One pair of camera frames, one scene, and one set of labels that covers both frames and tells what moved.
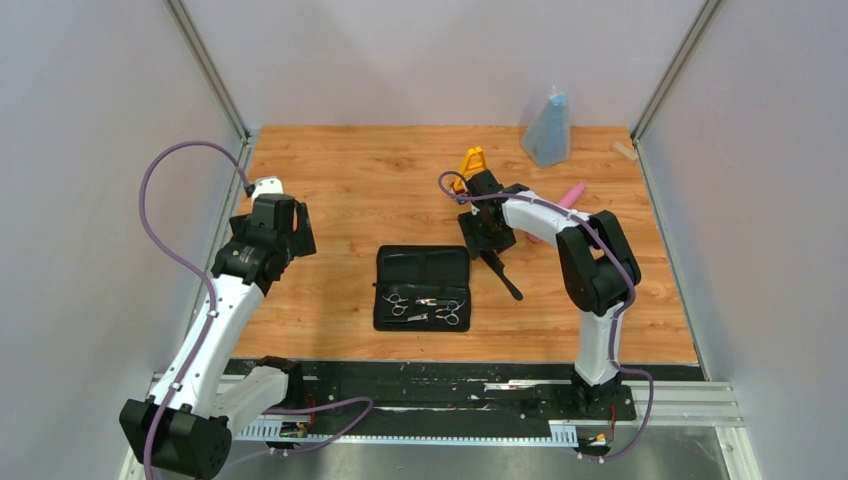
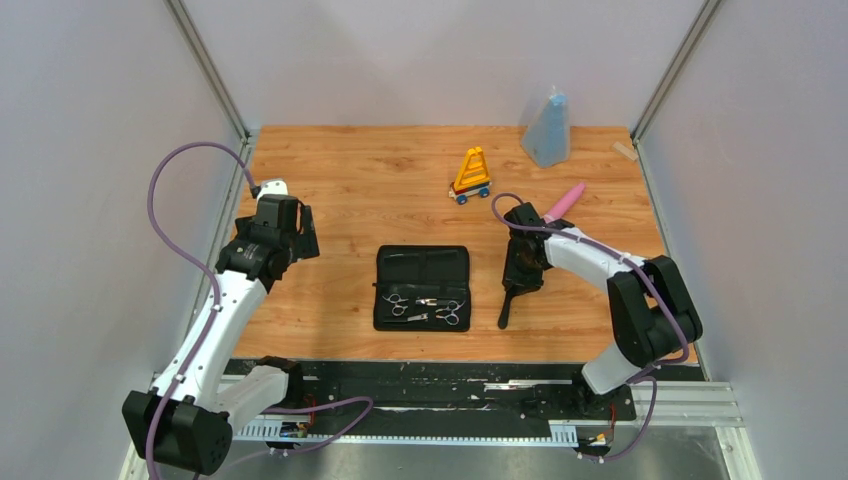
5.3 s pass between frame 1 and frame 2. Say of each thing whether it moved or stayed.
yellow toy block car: stayed
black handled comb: moved
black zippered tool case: stayed
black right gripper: moved
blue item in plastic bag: stayed
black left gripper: stayed
